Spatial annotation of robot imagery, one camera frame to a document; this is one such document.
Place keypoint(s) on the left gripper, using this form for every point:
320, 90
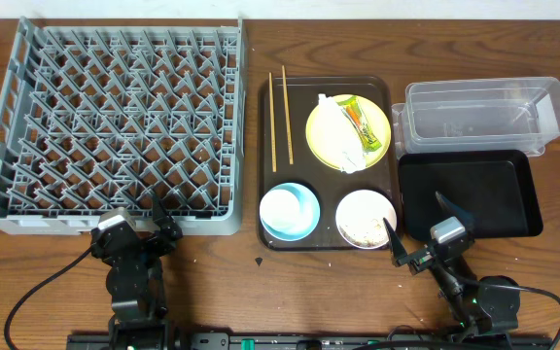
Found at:
151, 241

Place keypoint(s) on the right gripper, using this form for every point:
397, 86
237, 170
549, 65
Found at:
421, 261

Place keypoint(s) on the white pink bowl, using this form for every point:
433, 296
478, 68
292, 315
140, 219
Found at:
361, 217

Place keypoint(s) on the white napkin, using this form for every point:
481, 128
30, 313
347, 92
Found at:
339, 141

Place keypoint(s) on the green orange snack wrapper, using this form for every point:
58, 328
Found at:
353, 111

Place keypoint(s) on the wooden chopstick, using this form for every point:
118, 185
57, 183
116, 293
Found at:
272, 122
287, 116

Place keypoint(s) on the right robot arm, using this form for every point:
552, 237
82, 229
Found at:
483, 307

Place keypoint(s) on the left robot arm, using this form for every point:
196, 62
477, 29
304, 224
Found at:
135, 278

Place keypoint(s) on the black waste tray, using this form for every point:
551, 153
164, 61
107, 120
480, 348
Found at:
495, 187

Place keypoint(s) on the grey dishwasher rack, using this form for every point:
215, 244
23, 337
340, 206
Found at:
95, 118

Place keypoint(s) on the light blue bowl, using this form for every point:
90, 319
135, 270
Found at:
289, 212

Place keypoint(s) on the yellow plate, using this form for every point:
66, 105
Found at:
377, 119

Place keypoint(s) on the clear plastic bin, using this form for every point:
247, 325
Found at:
478, 115

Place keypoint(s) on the dark brown serving tray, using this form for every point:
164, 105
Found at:
329, 185

